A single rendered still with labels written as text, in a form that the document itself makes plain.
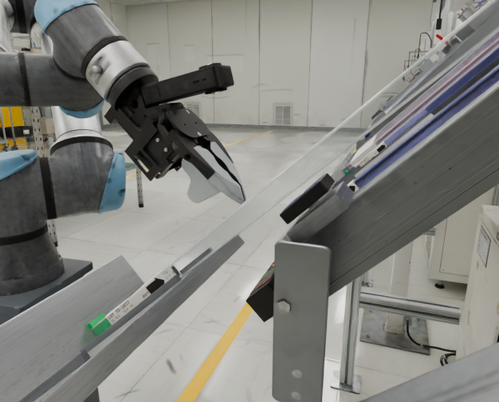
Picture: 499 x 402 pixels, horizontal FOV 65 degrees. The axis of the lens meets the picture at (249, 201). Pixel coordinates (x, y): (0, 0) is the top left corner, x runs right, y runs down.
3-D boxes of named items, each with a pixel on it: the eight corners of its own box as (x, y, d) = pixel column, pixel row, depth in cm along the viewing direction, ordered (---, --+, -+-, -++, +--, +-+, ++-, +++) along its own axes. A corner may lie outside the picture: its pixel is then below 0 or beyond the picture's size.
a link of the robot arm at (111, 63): (142, 44, 53) (101, 36, 46) (164, 68, 53) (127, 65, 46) (113, 84, 57) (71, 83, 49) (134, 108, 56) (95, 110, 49)
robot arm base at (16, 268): (-50, 289, 68) (-63, 237, 65) (19, 256, 82) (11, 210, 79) (21, 301, 64) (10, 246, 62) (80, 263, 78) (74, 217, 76)
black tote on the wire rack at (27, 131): (12, 138, 571) (10, 128, 567) (-2, 137, 581) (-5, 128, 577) (35, 135, 607) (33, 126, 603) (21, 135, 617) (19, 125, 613)
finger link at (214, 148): (229, 216, 55) (186, 167, 55) (257, 190, 52) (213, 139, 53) (220, 222, 52) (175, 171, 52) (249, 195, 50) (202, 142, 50)
